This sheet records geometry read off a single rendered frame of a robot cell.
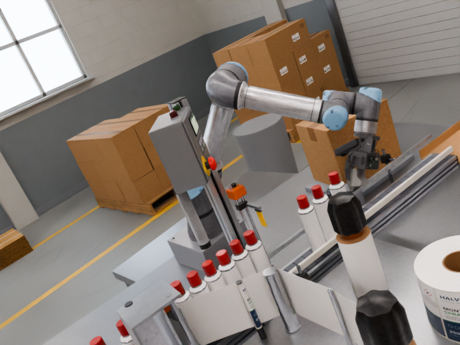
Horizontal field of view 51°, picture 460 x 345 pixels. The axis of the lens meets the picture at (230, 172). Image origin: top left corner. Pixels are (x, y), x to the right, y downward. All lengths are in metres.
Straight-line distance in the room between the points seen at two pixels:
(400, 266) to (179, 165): 0.67
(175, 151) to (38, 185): 5.61
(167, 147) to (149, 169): 3.63
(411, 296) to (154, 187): 3.86
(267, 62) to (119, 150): 1.76
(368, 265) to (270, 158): 2.82
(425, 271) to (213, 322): 0.55
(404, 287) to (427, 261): 0.19
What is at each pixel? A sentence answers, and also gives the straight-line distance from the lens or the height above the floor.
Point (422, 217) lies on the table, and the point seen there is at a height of 0.83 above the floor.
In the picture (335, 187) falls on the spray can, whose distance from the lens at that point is 1.58.
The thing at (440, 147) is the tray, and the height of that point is 0.83.
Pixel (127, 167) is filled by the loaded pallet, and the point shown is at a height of 0.56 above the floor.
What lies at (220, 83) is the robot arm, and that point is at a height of 1.46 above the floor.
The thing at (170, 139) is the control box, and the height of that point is 1.44.
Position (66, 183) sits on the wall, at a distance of 6.94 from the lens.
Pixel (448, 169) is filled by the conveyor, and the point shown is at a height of 0.85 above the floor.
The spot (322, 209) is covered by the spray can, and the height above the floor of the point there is 1.02.
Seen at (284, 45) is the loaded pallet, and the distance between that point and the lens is 5.24.
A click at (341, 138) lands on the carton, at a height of 1.06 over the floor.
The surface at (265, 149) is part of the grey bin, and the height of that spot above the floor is 0.45.
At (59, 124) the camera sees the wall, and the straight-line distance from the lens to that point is 6.90.
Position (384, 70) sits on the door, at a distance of 6.30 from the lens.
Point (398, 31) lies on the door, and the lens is 6.05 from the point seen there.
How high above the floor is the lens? 1.73
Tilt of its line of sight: 20 degrees down
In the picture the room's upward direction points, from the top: 23 degrees counter-clockwise
